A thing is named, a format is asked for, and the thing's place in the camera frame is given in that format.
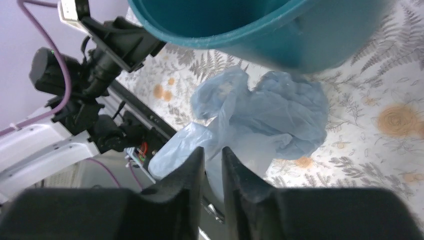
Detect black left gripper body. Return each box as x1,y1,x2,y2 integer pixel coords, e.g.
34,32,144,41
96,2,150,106
74,0,166,98

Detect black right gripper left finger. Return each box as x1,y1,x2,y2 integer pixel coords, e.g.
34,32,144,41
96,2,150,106
0,147,205,240

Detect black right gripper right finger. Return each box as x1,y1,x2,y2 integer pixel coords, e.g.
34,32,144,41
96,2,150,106
222,147,423,240

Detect light blue plastic trash bag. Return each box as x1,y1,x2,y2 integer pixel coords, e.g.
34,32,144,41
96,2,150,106
148,67,329,201

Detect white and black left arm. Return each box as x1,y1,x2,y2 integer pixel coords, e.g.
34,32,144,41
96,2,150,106
0,0,170,203

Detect teal plastic trash bin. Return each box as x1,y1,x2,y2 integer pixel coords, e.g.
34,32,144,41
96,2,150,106
129,0,395,74

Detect floral patterned table cloth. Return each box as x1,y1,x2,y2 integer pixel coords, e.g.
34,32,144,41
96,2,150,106
117,0,424,228

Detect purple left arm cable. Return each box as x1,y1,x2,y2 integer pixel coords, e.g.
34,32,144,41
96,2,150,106
0,0,73,137

